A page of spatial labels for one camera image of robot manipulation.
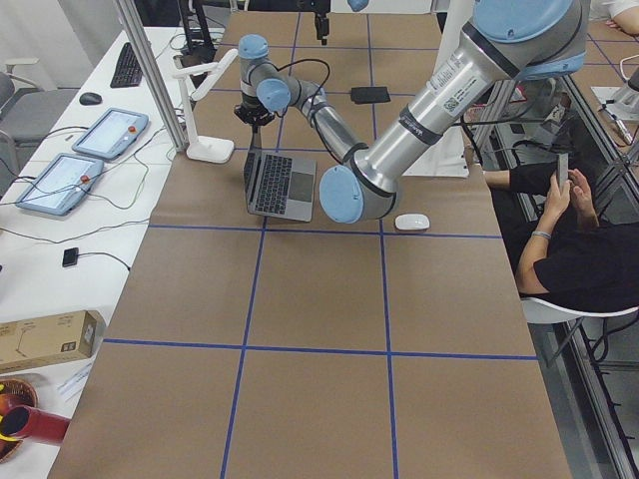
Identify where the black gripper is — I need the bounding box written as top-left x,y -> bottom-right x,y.
312,0 -> 329,45
241,104 -> 276,150

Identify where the black smartphone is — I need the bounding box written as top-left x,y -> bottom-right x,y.
555,153 -> 569,190

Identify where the black keyboard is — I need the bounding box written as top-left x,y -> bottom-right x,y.
110,42 -> 143,89

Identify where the black computer mouse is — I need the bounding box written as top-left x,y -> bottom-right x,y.
79,92 -> 103,106

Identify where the lower blue teach pendant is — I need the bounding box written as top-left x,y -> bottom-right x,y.
16,154 -> 105,217

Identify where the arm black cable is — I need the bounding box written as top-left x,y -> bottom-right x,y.
273,58 -> 345,161

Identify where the small black device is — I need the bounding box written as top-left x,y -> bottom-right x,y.
62,247 -> 80,267

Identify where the white desk lamp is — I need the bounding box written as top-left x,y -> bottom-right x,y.
172,48 -> 240,164

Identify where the seated person in black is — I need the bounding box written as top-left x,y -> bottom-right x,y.
483,164 -> 638,312

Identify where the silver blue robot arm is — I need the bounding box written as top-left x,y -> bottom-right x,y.
238,1 -> 590,224
310,0 -> 368,45

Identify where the grey office chair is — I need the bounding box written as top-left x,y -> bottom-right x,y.
1,57 -> 78,176

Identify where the black mouse pad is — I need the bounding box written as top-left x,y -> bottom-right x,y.
350,86 -> 390,105

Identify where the grey laptop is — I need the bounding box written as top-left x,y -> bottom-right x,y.
244,147 -> 317,223

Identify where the woven basket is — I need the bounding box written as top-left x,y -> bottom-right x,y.
0,377 -> 39,463

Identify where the blue teach pendant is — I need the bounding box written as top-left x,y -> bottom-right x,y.
72,108 -> 149,161
16,154 -> 105,217

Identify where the red cylinder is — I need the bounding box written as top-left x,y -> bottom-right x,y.
1,405 -> 71,445

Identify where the cardboard box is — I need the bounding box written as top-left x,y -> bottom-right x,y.
1,310 -> 105,373

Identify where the white chair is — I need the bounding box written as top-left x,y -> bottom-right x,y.
521,297 -> 638,324

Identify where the upper blue teach pendant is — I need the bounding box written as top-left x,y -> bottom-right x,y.
72,108 -> 149,161

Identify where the aluminium frame post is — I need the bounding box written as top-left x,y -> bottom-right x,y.
114,0 -> 187,152

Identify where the white computer mouse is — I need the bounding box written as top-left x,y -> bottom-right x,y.
394,214 -> 430,232

